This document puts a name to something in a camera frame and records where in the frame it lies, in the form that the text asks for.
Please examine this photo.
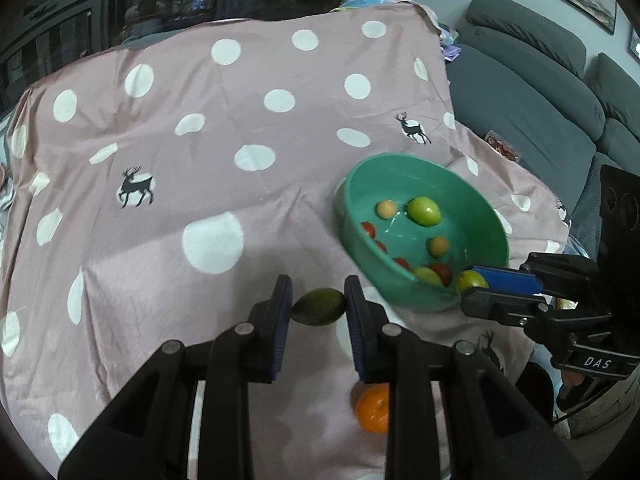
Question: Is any orange tangerine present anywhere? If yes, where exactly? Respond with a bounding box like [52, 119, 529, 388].
[354, 384, 391, 435]

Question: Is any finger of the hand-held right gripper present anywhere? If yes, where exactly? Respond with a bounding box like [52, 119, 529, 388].
[460, 287, 613, 357]
[471, 252, 603, 303]

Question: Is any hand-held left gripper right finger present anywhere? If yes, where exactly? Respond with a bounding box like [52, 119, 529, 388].
[344, 275, 583, 480]

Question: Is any grey sofa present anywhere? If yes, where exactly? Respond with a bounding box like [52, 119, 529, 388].
[445, 0, 640, 261]

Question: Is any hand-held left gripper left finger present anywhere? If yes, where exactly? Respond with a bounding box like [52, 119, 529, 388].
[57, 274, 293, 480]

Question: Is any round yellow-green fruit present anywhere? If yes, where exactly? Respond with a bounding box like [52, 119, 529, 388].
[406, 196, 443, 227]

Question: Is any dark green mango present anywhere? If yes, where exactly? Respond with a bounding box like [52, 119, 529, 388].
[291, 287, 347, 327]

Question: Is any green plastic bowl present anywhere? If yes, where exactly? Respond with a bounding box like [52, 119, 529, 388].
[336, 154, 510, 314]

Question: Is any pile of colourful clothes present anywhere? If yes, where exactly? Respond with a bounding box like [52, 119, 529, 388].
[435, 22, 463, 63]

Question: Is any pink polka-dot blanket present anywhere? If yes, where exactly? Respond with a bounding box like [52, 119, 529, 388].
[0, 0, 573, 480]

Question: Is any person's right forearm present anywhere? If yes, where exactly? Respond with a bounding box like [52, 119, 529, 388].
[552, 380, 640, 441]

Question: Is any oblong yellow-green fruit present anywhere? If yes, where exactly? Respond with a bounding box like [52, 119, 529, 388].
[413, 266, 444, 287]

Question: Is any small olive green fruit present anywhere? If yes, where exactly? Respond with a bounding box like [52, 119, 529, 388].
[456, 270, 489, 297]

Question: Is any dark glass door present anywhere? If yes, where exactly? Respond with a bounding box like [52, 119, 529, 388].
[0, 0, 351, 86]

